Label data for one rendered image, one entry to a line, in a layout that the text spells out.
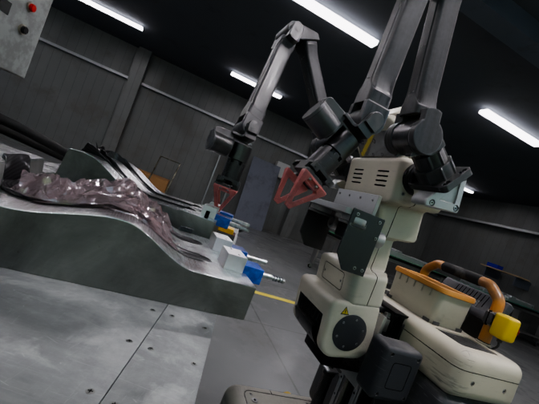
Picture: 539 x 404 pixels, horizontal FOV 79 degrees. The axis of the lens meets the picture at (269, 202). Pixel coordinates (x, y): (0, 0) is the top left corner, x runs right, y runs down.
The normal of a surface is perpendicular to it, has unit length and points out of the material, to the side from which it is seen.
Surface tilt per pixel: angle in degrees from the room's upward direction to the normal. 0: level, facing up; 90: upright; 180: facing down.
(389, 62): 90
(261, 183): 76
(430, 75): 90
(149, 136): 90
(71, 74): 90
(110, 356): 0
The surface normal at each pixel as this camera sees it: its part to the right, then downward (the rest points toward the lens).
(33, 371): 0.37, -0.93
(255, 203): 0.36, -0.11
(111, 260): 0.33, 0.15
